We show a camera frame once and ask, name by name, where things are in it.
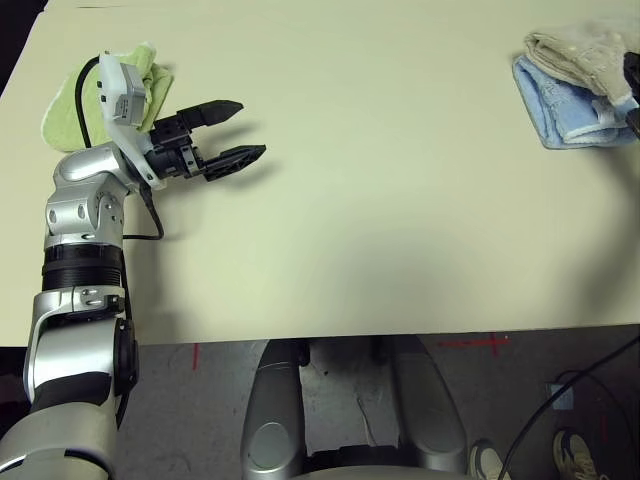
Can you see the grey power adapter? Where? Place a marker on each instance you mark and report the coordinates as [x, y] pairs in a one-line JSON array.
[[560, 397]]

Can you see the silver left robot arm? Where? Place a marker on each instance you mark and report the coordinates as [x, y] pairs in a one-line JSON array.
[[75, 220]]

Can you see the grey robot right leg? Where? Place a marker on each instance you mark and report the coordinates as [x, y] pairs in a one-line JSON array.
[[425, 400]]

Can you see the blue folded towel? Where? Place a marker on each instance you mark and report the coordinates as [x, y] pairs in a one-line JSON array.
[[560, 115]]

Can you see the white bystander shoe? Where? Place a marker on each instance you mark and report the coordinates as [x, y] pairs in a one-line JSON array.
[[487, 460]]

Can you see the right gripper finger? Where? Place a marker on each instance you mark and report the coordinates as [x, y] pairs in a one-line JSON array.
[[636, 125], [632, 70]]

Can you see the black foam floor mat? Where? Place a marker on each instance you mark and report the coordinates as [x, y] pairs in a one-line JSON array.
[[15, 40]]

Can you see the beige towel white trim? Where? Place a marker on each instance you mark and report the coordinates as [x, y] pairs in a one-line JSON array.
[[575, 55]]

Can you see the green folded towel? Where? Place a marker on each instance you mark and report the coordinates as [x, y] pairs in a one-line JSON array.
[[65, 120]]

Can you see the red floor tape mark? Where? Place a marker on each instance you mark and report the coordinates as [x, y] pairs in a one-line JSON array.
[[196, 356], [495, 344]]

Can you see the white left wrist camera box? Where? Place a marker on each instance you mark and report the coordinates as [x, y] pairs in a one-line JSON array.
[[117, 85]]

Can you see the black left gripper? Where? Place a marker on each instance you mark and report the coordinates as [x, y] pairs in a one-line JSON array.
[[172, 150]]

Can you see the beige robot torso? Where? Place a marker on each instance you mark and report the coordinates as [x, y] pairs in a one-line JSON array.
[[390, 475]]

